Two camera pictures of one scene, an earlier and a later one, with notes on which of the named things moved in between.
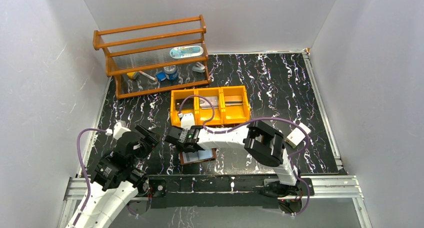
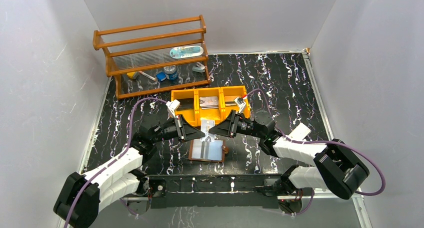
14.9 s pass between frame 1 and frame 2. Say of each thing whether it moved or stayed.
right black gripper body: moved
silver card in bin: stayed
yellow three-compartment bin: stayed
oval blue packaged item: stayed
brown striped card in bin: stayed
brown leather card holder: moved
